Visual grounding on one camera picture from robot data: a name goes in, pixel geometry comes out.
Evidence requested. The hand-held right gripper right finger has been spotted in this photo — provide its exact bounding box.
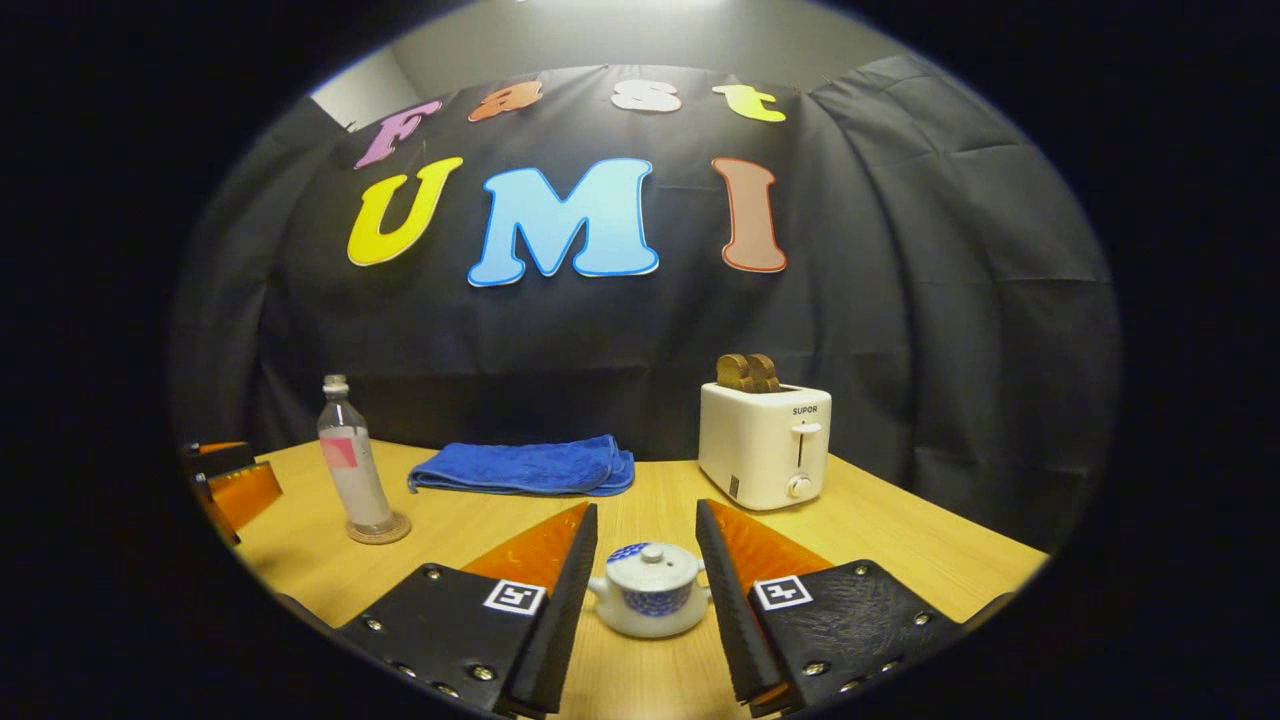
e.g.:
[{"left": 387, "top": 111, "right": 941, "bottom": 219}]
[{"left": 695, "top": 498, "right": 969, "bottom": 717}]

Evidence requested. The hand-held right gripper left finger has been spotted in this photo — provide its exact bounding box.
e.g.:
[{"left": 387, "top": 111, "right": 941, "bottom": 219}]
[{"left": 330, "top": 502, "right": 599, "bottom": 720}]

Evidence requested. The clear plastic water bottle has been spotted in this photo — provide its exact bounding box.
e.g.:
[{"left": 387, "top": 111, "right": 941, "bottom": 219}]
[{"left": 317, "top": 374, "right": 396, "bottom": 536}]

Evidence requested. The round brown coaster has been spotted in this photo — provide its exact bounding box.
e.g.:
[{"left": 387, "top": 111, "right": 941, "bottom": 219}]
[{"left": 346, "top": 512, "right": 412, "bottom": 546}]

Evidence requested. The blue folded towel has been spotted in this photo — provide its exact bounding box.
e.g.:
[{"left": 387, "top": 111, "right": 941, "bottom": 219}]
[{"left": 407, "top": 434, "right": 636, "bottom": 498}]

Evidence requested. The white toaster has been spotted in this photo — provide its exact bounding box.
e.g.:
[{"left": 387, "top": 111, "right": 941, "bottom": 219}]
[{"left": 698, "top": 383, "right": 833, "bottom": 512}]

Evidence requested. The black backdrop cloth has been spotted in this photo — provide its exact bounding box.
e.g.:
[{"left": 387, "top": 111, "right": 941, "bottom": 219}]
[{"left": 170, "top": 55, "right": 1121, "bottom": 551}]

